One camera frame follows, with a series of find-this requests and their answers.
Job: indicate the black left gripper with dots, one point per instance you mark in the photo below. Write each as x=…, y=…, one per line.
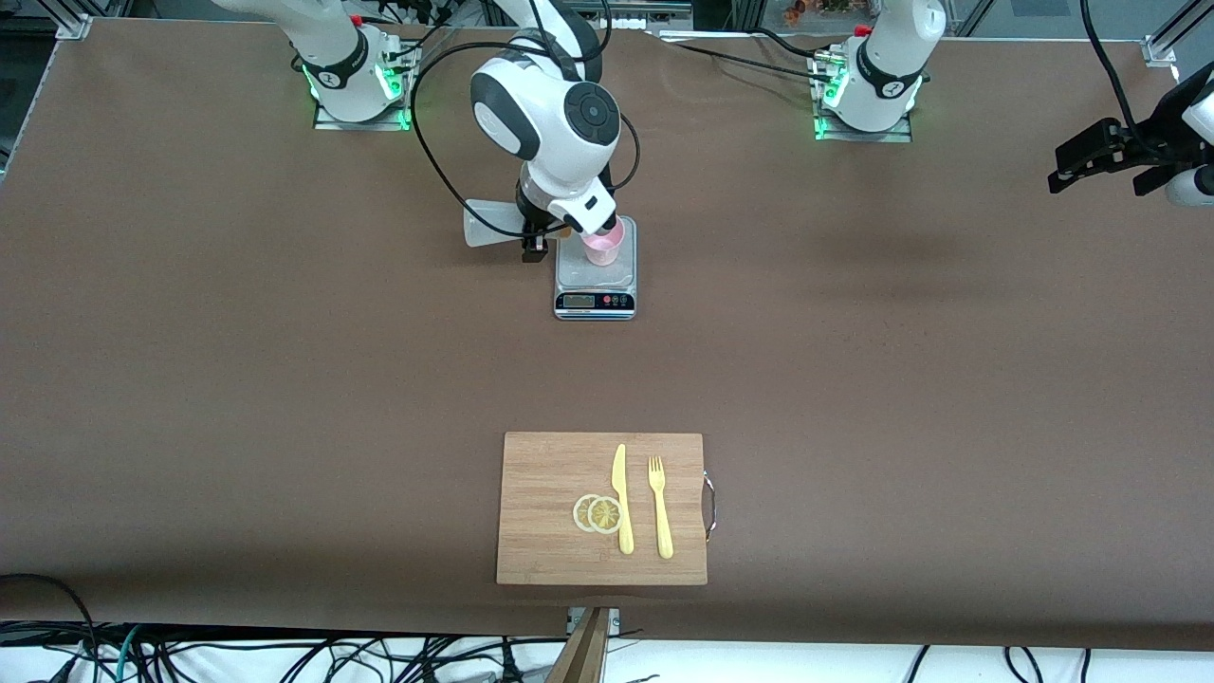
x=1141, y=150

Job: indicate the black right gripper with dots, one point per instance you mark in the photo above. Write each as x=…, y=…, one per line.
x=533, y=230

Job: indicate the clear squeeze bottle orange cap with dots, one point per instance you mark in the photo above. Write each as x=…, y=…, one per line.
x=488, y=226

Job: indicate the pink plastic cup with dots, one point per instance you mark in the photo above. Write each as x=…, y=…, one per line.
x=605, y=251

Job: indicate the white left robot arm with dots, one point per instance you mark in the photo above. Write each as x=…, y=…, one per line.
x=882, y=66

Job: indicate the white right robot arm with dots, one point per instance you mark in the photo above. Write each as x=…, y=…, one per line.
x=560, y=123

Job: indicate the silver digital kitchen scale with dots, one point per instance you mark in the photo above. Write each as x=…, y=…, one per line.
x=593, y=285

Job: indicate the grey power strip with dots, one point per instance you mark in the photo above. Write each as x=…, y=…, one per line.
x=654, y=14

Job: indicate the wooden cutting board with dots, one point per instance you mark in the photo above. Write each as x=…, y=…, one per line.
x=550, y=512

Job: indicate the lemon slice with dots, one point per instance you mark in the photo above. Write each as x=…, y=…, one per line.
x=579, y=513
x=605, y=515

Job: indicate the yellow plastic knife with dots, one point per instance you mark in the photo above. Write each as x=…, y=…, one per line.
x=622, y=503

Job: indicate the yellow plastic fork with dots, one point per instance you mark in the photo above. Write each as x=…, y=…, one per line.
x=661, y=512

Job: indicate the brown table cover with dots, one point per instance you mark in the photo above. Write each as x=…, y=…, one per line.
x=854, y=427

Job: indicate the aluminium frame bracket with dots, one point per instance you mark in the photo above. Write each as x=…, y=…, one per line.
x=71, y=24
x=1162, y=47

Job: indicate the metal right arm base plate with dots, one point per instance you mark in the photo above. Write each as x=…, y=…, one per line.
x=398, y=114

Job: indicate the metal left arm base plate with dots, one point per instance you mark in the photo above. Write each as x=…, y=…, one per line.
x=901, y=135

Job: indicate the small metal table bracket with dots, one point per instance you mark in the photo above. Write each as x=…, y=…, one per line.
x=615, y=621

